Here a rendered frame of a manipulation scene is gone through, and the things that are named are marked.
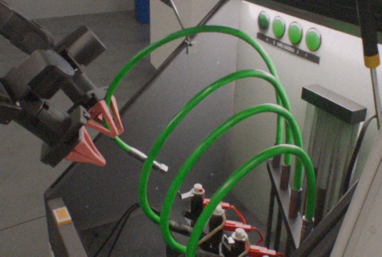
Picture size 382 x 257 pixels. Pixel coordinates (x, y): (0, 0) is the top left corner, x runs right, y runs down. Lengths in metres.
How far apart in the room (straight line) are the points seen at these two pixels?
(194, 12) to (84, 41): 2.77
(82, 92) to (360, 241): 0.59
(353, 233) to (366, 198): 0.05
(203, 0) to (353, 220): 3.17
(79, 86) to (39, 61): 0.24
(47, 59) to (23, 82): 0.05
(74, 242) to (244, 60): 0.62
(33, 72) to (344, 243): 0.51
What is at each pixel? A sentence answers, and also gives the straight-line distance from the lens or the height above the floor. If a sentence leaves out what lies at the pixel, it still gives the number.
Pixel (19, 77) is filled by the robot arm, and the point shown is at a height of 1.38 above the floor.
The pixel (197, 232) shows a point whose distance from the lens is 0.68.
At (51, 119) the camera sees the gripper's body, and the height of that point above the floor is 1.31.
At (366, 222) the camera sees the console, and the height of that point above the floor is 1.27.
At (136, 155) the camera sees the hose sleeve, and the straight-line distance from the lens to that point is 1.00.
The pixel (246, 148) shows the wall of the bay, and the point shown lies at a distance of 1.31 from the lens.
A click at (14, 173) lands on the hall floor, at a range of 3.27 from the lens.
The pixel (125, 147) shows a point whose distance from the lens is 1.00.
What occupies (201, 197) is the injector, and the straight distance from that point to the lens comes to 0.97.
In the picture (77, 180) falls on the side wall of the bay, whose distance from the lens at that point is 1.22.
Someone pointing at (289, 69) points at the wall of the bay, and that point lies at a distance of 1.10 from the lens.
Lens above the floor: 1.63
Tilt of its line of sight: 24 degrees down
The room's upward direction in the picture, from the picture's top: 2 degrees clockwise
